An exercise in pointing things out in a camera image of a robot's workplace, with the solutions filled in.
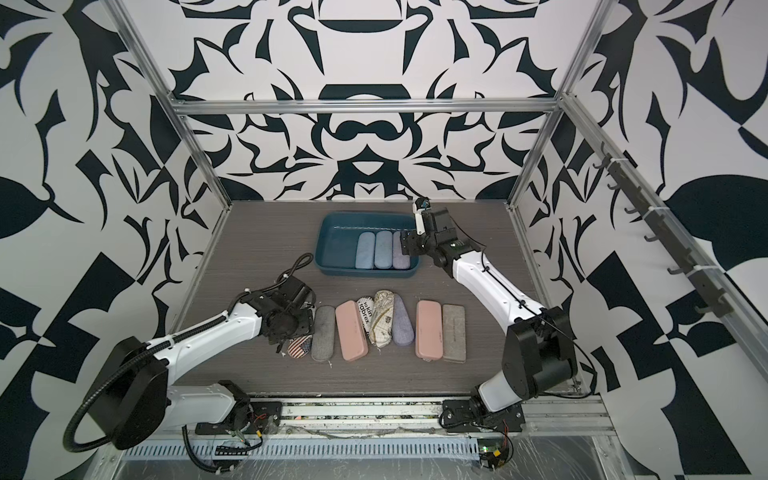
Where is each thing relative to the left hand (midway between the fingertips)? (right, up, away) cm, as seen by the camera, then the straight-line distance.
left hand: (301, 324), depth 87 cm
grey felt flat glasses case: (+43, -5, -4) cm, 43 cm away
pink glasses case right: (+36, -1, -4) cm, 36 cm away
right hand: (+32, +27, 0) cm, 42 cm away
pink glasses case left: (+15, -2, -3) cm, 15 cm away
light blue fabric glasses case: (+17, +20, +17) cm, 31 cm away
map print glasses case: (+23, 0, -4) cm, 23 cm away
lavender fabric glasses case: (+29, +17, +13) cm, 36 cm away
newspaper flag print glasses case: (+1, -5, -4) cm, 7 cm away
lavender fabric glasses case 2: (+29, -1, -1) cm, 29 cm away
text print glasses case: (+18, +5, +3) cm, 19 cm away
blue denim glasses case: (+23, +19, +15) cm, 34 cm away
